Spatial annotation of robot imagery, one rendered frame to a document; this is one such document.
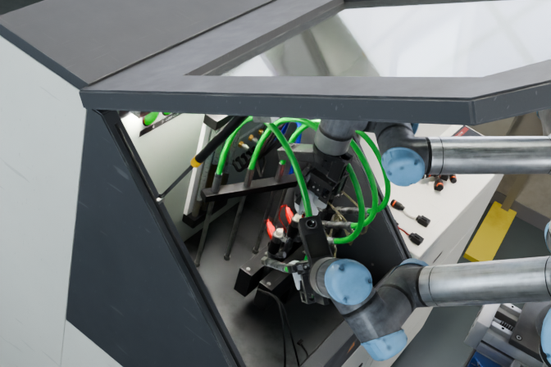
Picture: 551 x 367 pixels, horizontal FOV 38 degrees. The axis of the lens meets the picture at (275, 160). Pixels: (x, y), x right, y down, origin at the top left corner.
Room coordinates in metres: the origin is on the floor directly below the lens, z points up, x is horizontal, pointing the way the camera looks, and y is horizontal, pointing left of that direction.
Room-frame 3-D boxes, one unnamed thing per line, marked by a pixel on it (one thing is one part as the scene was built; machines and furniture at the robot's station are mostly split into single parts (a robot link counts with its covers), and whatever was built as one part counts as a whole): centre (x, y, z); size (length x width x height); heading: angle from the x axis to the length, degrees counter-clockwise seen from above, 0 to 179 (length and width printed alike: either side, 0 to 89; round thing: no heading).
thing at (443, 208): (1.98, -0.50, 0.96); 0.70 x 0.22 x 0.03; 154
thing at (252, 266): (1.52, -0.11, 0.91); 0.34 x 0.10 x 0.15; 154
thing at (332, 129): (1.39, -0.11, 1.51); 0.09 x 0.08 x 0.11; 104
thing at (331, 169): (1.39, -0.11, 1.35); 0.09 x 0.08 x 0.12; 64
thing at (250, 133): (1.75, 0.07, 1.20); 0.13 x 0.03 x 0.31; 154
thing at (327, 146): (1.40, -0.10, 1.43); 0.08 x 0.08 x 0.05
